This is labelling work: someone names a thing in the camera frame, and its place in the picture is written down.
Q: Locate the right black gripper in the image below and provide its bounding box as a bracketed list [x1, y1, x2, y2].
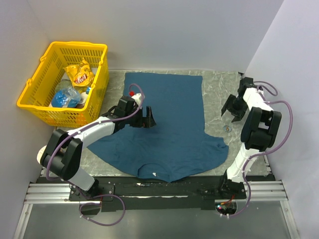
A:
[221, 94, 248, 122]

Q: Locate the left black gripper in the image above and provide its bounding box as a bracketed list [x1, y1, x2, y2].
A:
[125, 106, 156, 128]

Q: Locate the blue t-shirt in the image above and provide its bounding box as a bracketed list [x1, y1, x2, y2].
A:
[88, 73, 229, 182]

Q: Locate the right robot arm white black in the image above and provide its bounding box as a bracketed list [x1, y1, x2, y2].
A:
[218, 77, 282, 199]

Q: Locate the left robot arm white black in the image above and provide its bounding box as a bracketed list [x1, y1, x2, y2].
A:
[37, 94, 156, 200]

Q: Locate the small white bottle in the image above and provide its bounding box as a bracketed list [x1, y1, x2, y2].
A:
[80, 87, 91, 104]

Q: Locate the yellow snack bag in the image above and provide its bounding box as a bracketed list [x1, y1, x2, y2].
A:
[64, 58, 95, 87]

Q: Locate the blue plastic bag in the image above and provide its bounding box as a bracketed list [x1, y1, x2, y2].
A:
[51, 87, 82, 108]

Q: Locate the yellow plastic basket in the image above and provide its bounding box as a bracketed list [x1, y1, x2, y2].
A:
[17, 41, 109, 128]

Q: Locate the toilet paper roll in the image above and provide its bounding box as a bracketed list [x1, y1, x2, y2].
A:
[36, 145, 46, 164]

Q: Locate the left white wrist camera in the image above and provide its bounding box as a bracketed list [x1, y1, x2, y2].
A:
[131, 93, 145, 106]

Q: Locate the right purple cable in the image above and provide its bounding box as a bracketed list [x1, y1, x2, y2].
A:
[219, 81, 293, 220]

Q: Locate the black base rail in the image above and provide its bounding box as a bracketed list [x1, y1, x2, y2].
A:
[37, 175, 275, 213]

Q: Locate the aluminium frame rail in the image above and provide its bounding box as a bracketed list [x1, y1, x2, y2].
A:
[13, 181, 83, 239]

